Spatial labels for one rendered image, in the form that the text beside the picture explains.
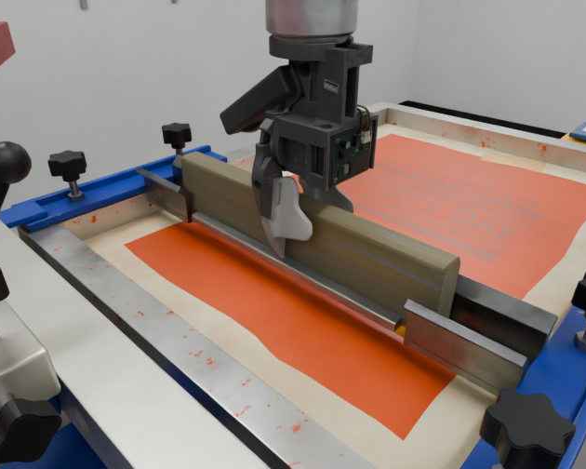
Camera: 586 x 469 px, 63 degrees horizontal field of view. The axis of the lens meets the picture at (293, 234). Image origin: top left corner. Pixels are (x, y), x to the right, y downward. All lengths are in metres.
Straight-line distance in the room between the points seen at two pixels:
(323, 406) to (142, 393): 0.16
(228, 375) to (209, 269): 0.20
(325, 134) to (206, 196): 0.24
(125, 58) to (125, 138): 0.40
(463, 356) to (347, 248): 0.13
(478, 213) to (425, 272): 0.34
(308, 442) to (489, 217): 0.47
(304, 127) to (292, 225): 0.10
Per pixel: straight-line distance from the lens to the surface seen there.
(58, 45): 2.50
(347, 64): 0.39
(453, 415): 0.42
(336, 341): 0.46
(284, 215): 0.46
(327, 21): 0.39
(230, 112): 0.49
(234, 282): 0.54
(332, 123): 0.40
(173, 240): 0.63
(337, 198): 0.49
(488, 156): 0.95
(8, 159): 0.35
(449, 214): 0.71
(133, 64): 2.67
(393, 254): 0.41
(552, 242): 0.69
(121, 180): 0.71
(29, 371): 0.32
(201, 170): 0.57
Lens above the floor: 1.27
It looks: 30 degrees down
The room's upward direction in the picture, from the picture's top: straight up
